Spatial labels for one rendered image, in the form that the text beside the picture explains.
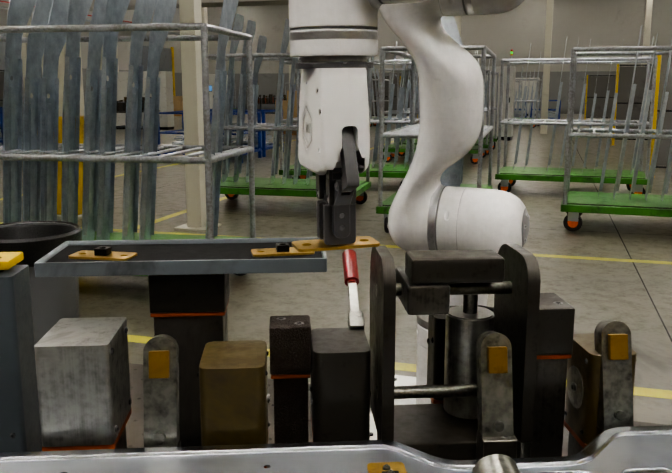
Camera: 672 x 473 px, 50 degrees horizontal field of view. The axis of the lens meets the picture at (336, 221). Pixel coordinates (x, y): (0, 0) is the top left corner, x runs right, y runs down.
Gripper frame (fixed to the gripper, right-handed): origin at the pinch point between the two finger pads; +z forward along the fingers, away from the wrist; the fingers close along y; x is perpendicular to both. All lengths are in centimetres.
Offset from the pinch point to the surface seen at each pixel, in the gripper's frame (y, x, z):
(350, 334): -13.5, 5.5, 17.4
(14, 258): -33.6, -35.2, 9.3
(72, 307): -285, -51, 94
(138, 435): -71, -22, 56
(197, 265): -22.3, -12.1, 9.3
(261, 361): -7.5, -6.8, 17.1
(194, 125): -659, 42, 36
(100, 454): -5.4, -24.4, 24.4
